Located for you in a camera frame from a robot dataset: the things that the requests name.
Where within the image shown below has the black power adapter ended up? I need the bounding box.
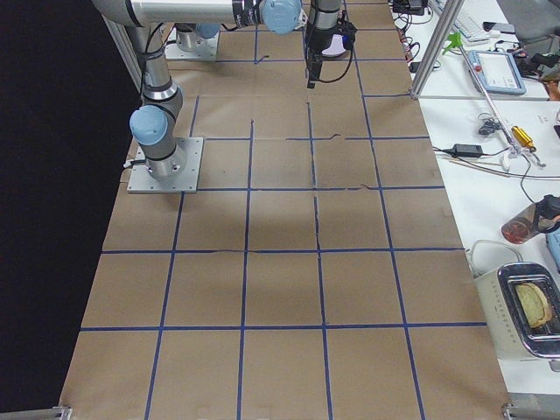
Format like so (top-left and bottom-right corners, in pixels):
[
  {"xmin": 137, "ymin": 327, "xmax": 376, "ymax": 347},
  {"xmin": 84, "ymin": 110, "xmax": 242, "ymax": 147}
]
[{"xmin": 451, "ymin": 143, "xmax": 484, "ymax": 158}]

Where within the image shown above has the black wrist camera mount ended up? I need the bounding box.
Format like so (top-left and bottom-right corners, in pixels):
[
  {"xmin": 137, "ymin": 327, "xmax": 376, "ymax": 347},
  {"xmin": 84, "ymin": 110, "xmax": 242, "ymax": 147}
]
[{"xmin": 336, "ymin": 18, "xmax": 357, "ymax": 51}]

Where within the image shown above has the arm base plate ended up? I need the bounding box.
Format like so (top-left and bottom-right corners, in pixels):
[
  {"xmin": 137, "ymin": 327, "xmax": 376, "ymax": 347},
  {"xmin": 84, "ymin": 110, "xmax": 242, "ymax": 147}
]
[
  {"xmin": 127, "ymin": 137, "xmax": 204, "ymax": 193},
  {"xmin": 165, "ymin": 29, "xmax": 220, "ymax": 61}
]

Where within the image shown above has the aluminium frame post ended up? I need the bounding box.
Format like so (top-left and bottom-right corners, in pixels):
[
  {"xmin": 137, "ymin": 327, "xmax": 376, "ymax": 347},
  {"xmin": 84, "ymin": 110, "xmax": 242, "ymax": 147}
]
[{"xmin": 409, "ymin": 0, "xmax": 464, "ymax": 99}]

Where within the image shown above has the green reacher grabber tool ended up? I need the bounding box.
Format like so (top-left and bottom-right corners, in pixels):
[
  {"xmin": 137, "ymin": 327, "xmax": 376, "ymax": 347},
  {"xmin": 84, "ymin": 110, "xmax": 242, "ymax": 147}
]
[{"xmin": 444, "ymin": 32, "xmax": 546, "ymax": 168}]

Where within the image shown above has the brown paper table cover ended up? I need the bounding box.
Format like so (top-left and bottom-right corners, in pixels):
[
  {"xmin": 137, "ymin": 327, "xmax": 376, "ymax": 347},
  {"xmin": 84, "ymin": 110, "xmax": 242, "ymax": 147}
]
[{"xmin": 60, "ymin": 1, "xmax": 508, "ymax": 419}]

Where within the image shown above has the blue teach pendant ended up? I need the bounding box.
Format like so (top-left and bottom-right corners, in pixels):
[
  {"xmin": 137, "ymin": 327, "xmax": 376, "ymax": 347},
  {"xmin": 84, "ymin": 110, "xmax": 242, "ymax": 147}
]
[{"xmin": 467, "ymin": 50, "xmax": 526, "ymax": 95}]

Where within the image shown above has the cream toaster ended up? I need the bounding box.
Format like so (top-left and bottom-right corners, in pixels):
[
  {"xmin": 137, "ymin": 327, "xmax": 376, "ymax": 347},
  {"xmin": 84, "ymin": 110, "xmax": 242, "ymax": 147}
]
[{"xmin": 474, "ymin": 262, "xmax": 559, "ymax": 364}]

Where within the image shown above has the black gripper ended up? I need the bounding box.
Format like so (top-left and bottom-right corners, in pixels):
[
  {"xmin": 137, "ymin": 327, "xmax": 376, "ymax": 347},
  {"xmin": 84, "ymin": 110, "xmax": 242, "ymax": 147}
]
[{"xmin": 305, "ymin": 41, "xmax": 326, "ymax": 89}]

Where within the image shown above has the lilac plate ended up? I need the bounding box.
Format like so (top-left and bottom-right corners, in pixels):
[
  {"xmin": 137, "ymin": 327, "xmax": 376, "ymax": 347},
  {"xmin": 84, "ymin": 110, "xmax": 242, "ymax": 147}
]
[{"xmin": 322, "ymin": 35, "xmax": 348, "ymax": 60}]

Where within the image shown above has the bread slice in toaster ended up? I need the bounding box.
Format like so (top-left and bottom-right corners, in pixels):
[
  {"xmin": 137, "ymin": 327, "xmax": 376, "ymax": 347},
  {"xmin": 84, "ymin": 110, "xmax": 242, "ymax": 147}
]
[{"xmin": 515, "ymin": 283, "xmax": 552, "ymax": 328}]

